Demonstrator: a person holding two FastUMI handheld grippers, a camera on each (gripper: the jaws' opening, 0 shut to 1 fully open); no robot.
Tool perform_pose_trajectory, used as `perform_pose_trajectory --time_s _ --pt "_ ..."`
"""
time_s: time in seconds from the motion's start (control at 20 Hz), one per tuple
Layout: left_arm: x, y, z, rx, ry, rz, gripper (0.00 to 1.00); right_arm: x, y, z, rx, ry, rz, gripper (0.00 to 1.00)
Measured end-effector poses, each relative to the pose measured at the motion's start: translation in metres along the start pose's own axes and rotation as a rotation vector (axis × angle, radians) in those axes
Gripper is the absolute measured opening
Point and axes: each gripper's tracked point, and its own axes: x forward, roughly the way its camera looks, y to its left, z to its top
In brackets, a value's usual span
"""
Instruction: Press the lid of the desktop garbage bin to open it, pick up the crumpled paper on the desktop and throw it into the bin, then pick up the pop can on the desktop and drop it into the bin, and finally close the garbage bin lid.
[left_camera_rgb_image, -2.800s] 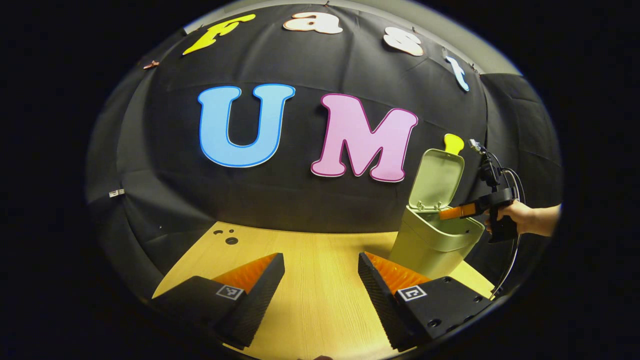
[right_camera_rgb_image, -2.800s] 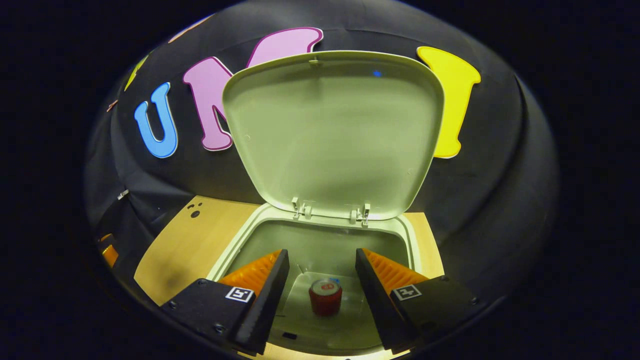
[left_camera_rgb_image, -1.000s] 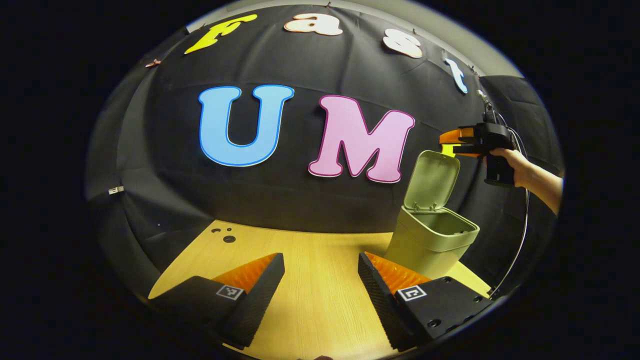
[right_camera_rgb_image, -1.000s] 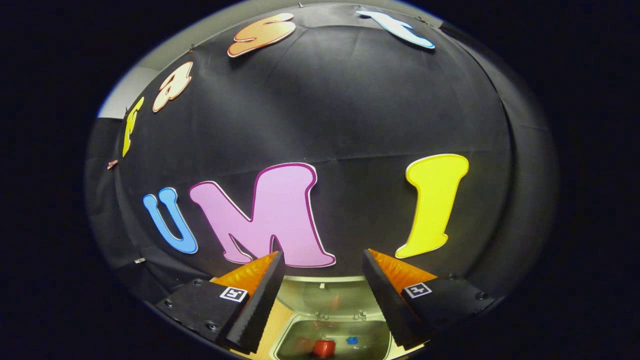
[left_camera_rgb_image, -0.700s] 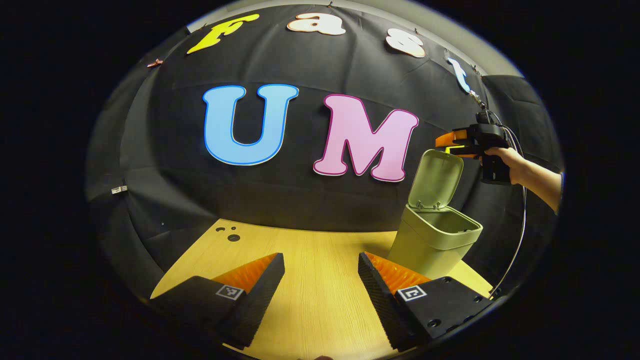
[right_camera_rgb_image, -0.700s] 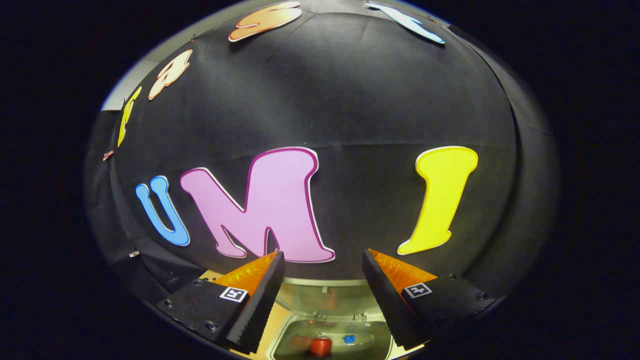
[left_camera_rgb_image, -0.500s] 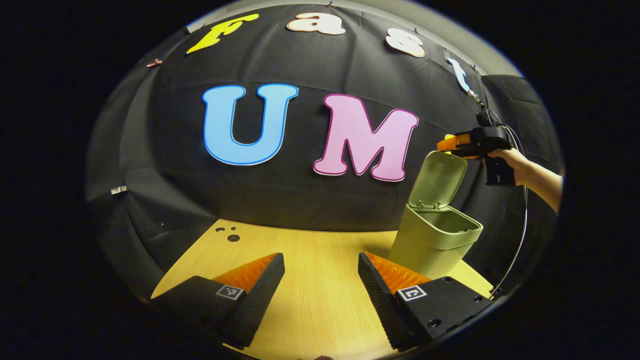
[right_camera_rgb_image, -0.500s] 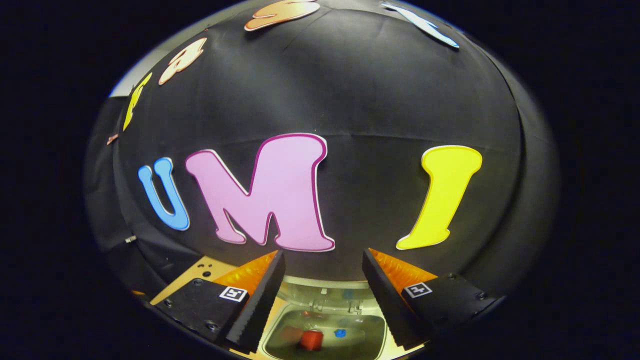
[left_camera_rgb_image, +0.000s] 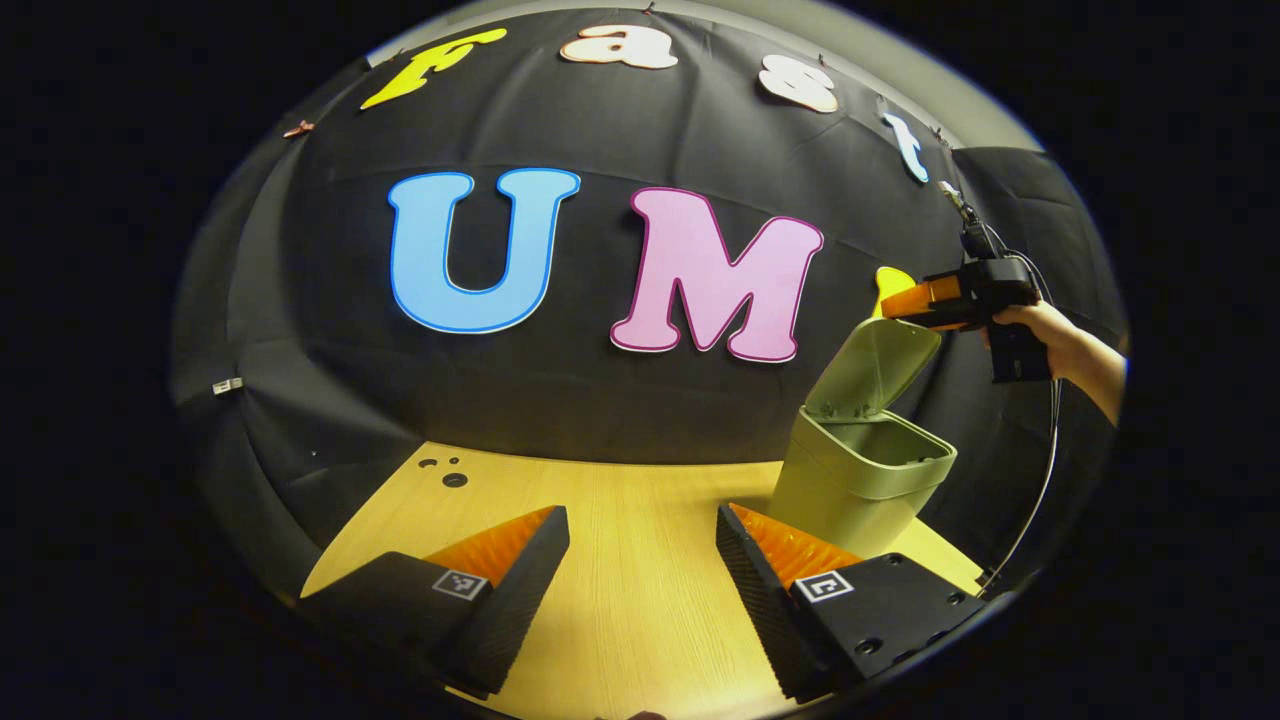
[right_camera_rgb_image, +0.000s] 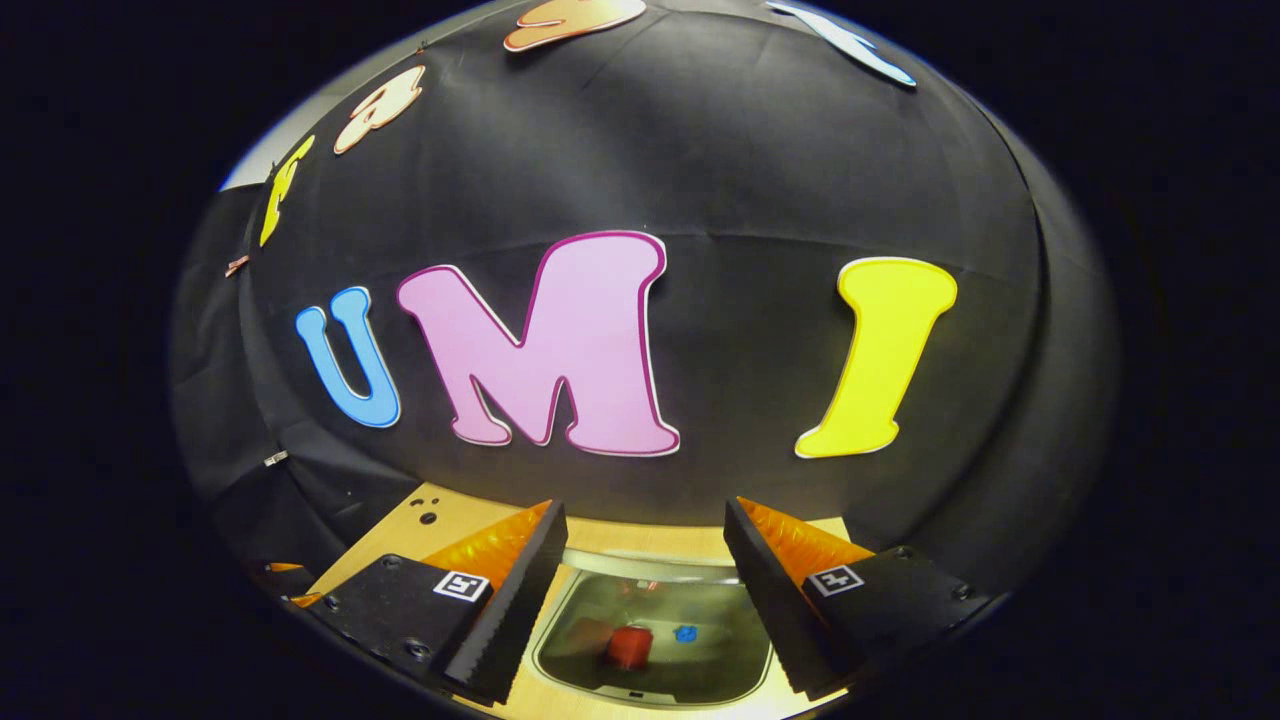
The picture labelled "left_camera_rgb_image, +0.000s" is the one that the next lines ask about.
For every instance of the small white clip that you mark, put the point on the small white clip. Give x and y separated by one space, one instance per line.
228 385

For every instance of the pale green desktop garbage bin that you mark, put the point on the pale green desktop garbage bin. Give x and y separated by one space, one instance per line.
850 490

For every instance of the wooden desktop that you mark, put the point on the wooden desktop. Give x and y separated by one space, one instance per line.
640 600

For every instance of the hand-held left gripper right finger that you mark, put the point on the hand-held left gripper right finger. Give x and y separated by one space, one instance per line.
765 610

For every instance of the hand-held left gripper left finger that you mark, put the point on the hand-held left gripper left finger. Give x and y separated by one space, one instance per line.
515 610

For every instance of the black backdrop cloth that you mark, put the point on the black backdrop cloth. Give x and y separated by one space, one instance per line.
600 400

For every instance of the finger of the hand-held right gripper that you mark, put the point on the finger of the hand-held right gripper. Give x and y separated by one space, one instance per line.
920 298

